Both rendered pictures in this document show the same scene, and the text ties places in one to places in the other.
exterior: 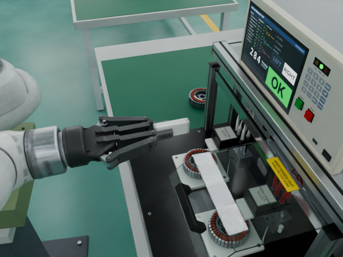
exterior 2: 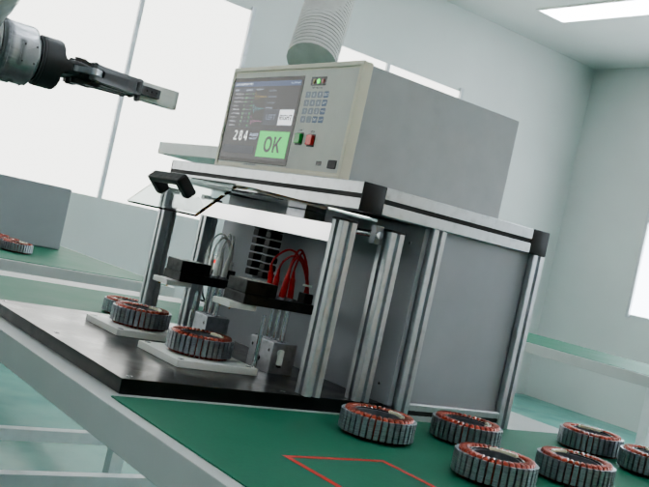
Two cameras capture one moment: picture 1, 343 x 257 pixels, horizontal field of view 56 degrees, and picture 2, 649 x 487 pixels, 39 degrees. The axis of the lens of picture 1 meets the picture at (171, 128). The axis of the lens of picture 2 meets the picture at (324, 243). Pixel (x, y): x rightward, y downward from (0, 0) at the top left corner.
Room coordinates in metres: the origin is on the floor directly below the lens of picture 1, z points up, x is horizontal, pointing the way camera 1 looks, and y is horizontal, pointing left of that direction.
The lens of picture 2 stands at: (-1.03, 0.21, 1.00)
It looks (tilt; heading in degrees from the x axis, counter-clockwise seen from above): 0 degrees down; 340
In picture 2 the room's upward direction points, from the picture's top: 12 degrees clockwise
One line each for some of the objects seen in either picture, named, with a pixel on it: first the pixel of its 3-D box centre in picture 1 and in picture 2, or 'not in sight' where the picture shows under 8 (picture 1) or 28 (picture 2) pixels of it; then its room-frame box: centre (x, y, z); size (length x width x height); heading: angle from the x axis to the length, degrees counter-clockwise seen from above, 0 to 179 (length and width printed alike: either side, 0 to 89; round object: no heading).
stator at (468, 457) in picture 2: not in sight; (494, 466); (0.01, -0.47, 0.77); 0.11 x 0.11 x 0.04
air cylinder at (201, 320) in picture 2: not in sight; (207, 327); (0.74, -0.23, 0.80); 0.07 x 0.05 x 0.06; 16
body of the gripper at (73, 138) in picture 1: (90, 143); (62, 67); (0.42, 0.15, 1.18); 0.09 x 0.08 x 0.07; 105
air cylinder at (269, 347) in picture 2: not in sight; (270, 354); (0.51, -0.30, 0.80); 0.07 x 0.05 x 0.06; 16
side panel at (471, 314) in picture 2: not in sight; (466, 332); (0.38, -0.60, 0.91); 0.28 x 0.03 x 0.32; 106
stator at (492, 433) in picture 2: not in sight; (465, 430); (0.23, -0.55, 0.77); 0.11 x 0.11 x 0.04
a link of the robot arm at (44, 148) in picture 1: (49, 151); (14, 52); (0.40, 0.22, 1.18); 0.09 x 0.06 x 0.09; 15
